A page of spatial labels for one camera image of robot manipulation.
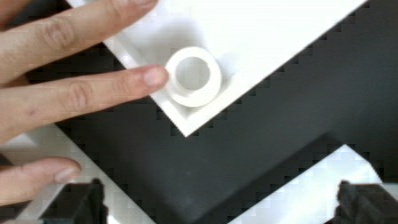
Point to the bare human hand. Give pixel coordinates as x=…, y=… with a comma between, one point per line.
x=40, y=42

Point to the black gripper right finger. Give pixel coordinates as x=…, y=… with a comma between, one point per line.
x=366, y=205

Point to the white square tabletop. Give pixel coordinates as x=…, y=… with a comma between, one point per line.
x=252, y=32

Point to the white L-shaped obstacle fence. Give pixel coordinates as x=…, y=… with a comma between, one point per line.
x=49, y=165

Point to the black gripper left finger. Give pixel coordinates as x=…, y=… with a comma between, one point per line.
x=76, y=207

